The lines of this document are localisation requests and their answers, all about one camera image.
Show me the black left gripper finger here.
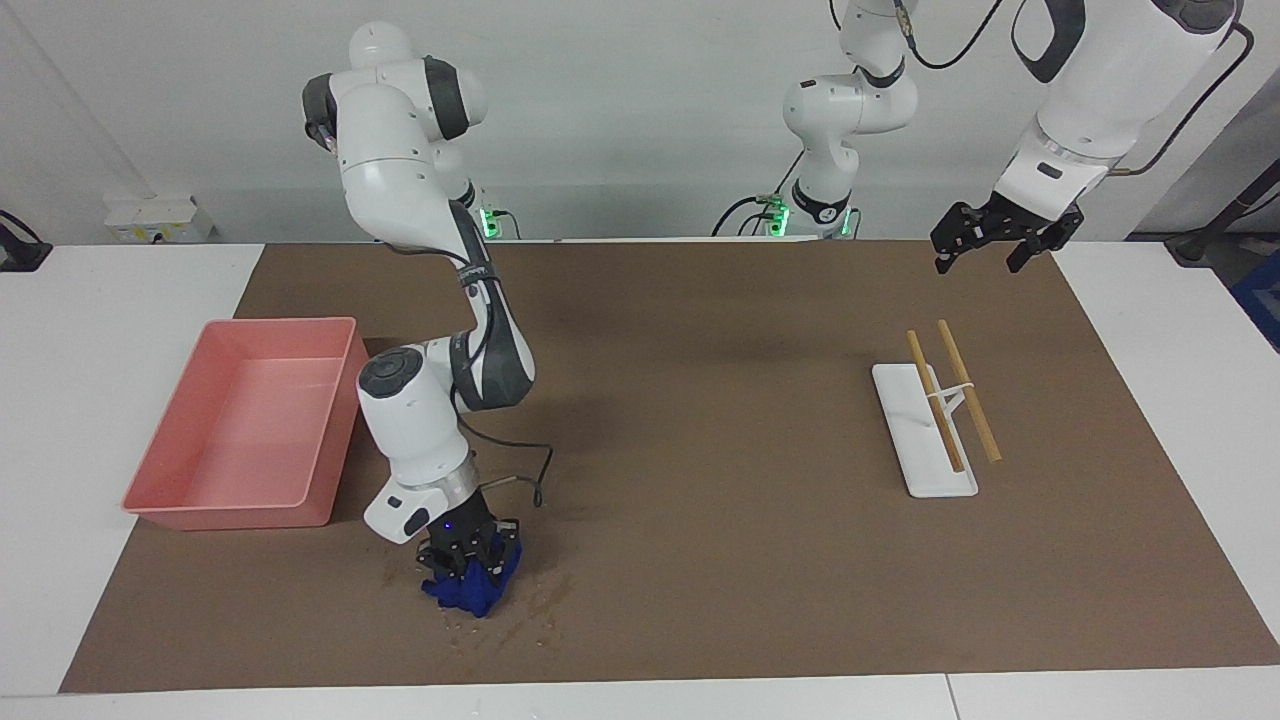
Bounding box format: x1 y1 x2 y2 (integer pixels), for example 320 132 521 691
932 210 976 274
1007 238 1061 274

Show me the blue towel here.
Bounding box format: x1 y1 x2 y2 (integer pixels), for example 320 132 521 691
420 545 523 618

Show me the wooden rack rod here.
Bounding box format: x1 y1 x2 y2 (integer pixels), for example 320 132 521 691
937 320 1002 463
906 330 966 473

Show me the black stand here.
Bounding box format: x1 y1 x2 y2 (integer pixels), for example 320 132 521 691
1165 160 1280 266

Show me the blue crate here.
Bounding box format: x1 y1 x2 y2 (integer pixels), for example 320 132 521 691
1232 250 1280 353

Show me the pink plastic bin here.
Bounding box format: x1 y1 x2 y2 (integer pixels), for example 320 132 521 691
122 317 371 531

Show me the brown table mat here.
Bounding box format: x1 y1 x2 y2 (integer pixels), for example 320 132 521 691
58 238 1280 694

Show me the black clamp object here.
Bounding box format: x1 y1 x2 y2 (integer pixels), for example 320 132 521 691
0 210 51 273

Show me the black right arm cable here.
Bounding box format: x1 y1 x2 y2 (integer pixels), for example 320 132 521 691
452 415 556 508

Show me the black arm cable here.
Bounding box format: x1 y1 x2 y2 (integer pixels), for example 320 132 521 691
895 0 1257 179
452 415 556 508

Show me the black base cable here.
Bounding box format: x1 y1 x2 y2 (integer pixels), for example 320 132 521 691
712 195 791 239

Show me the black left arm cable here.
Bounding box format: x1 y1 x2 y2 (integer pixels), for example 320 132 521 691
895 0 1257 179

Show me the white wall socket box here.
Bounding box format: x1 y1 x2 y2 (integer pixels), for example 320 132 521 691
104 195 213 244

